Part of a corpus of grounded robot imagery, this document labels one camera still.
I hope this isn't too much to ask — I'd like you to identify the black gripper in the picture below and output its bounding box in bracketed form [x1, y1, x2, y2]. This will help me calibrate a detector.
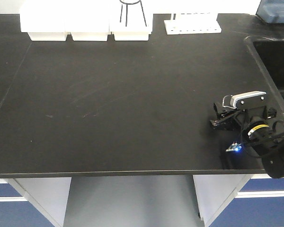
[209, 102, 276, 132]

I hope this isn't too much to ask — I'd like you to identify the small clear glass beaker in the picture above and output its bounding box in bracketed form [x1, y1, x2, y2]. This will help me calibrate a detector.
[222, 95, 235, 110]

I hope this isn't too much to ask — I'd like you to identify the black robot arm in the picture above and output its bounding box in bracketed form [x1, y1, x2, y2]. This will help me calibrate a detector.
[210, 102, 284, 178]

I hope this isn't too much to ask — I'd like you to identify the right white storage bin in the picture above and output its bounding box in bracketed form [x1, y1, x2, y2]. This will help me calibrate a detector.
[109, 0, 153, 41]

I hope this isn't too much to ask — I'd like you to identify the white storage bin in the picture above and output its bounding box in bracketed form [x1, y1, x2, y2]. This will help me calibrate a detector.
[19, 0, 68, 42]
[65, 0, 110, 42]
[109, 0, 153, 41]

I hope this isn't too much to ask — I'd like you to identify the middle white storage bin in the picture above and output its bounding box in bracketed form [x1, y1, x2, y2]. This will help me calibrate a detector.
[65, 0, 110, 42]

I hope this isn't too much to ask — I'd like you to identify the left white storage bin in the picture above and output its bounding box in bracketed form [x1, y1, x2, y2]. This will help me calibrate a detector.
[19, 0, 68, 42]

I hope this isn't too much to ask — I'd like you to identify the green circuit board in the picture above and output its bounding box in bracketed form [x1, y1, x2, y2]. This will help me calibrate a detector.
[225, 142, 243, 153]

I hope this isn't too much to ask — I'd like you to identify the black lab sink basin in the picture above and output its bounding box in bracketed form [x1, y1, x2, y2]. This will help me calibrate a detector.
[245, 36, 284, 119]

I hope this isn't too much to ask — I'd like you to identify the white test tube rack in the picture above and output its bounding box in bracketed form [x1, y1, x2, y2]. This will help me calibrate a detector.
[164, 0, 222, 35]

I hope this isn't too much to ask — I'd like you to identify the blue plastic container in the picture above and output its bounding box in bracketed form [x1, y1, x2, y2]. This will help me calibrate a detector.
[256, 0, 284, 24]

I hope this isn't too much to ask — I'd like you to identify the left blue cabinet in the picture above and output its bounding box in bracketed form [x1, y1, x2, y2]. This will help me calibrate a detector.
[0, 177, 71, 227]

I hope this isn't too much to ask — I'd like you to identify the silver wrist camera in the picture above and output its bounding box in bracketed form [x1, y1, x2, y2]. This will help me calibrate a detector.
[230, 91, 267, 110]

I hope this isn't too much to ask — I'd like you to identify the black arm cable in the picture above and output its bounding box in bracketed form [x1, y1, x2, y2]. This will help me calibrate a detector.
[240, 120, 284, 159]

